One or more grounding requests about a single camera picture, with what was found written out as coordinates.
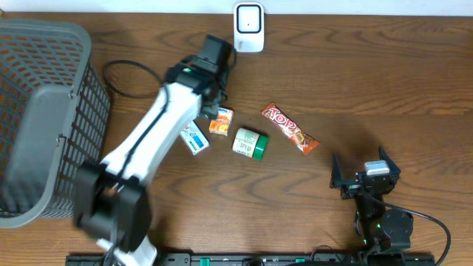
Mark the red chocolate bar wrapper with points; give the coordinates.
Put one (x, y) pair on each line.
(304, 142)

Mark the white blue medicine box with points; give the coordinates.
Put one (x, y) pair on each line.
(194, 138)

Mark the dark grey plastic basket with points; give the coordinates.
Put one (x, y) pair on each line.
(54, 116)

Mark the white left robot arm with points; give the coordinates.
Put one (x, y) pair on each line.
(110, 199)

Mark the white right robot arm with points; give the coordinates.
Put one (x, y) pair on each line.
(383, 228)

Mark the orange small carton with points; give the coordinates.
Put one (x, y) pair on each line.
(221, 125)

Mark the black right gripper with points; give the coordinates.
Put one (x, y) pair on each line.
(396, 170)

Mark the white jar green lid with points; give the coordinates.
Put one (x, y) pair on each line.
(250, 144)

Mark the white barcode scanner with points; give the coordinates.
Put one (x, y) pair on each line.
(249, 27)

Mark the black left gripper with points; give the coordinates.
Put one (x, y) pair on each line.
(213, 108)

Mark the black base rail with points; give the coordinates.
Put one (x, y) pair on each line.
(185, 259)

